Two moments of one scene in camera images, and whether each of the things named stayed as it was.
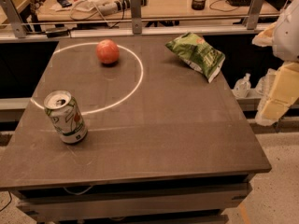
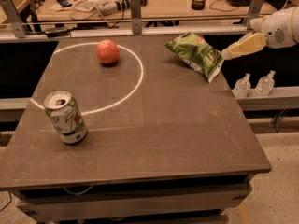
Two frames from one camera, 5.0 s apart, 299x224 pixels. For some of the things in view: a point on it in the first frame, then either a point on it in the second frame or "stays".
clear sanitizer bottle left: x=242 y=86 stays
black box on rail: x=57 y=33 stays
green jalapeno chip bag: x=197 y=54 stays
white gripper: x=288 y=36 to x=277 y=29
